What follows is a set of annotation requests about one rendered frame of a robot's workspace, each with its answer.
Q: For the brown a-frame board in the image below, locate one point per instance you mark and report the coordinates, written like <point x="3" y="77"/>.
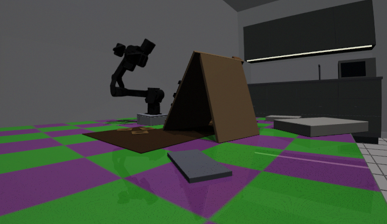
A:
<point x="213" y="87"/>

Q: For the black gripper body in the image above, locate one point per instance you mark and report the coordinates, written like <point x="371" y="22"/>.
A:
<point x="126" y="51"/>

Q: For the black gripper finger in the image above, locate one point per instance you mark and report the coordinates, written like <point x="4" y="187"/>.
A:
<point x="136" y="57"/>
<point x="118" y="49"/>

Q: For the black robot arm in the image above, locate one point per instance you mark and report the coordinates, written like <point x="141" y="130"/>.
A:
<point x="153" y="95"/>

